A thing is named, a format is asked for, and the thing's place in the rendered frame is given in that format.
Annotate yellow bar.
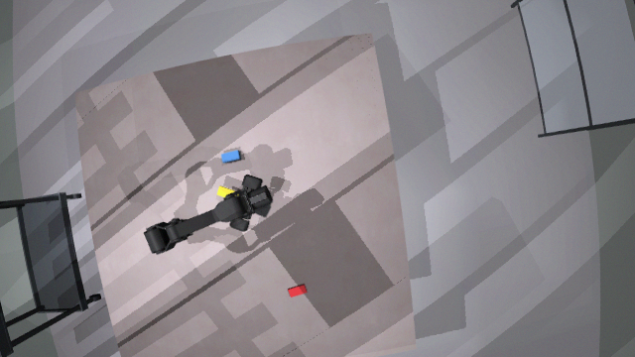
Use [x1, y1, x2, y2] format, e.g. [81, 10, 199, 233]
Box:
[217, 186, 235, 198]

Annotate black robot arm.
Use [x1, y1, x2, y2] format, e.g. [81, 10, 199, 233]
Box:
[144, 185, 273, 255]

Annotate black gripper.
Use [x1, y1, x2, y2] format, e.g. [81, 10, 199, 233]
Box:
[229, 175, 262, 232]

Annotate red rectangular block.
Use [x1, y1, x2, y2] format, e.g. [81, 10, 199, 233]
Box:
[288, 285, 307, 297]

